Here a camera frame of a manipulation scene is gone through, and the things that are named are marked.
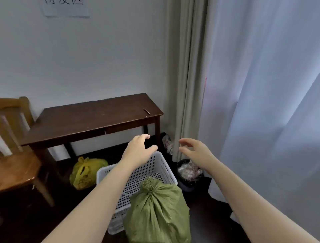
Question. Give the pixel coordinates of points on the person's right hand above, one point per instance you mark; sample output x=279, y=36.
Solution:
x=200, y=155

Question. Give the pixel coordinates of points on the person's left hand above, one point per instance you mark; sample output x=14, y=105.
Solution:
x=136, y=152

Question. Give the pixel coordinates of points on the white plastic perforated basket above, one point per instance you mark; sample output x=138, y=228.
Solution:
x=160, y=170

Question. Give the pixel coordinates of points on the slim metal utility knife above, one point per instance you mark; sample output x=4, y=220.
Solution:
x=147, y=111

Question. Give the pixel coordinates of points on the green woven sack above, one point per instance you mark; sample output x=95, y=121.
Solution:
x=157, y=212

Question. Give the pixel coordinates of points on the person's right forearm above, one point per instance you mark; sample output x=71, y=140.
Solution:
x=250, y=205

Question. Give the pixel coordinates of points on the person's left forearm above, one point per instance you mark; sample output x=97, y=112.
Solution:
x=100, y=205

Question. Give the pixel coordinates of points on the yellow plastic bag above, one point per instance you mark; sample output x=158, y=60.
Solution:
x=85, y=172

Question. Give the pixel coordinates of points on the white red floral cloth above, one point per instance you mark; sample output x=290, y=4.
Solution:
x=168, y=145

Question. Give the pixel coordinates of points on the black trash bin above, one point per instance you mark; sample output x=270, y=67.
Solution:
x=183, y=184

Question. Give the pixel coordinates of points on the dark brown wooden table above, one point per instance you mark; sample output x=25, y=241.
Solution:
x=87, y=117

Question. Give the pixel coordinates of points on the beige curtain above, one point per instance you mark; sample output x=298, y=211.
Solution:
x=185, y=75

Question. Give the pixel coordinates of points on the white sheer curtain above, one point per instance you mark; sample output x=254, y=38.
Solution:
x=262, y=100

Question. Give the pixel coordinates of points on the light wooden chair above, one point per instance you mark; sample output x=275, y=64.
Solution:
x=15, y=172

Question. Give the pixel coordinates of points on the white paper wall sign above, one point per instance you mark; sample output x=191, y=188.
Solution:
x=65, y=8

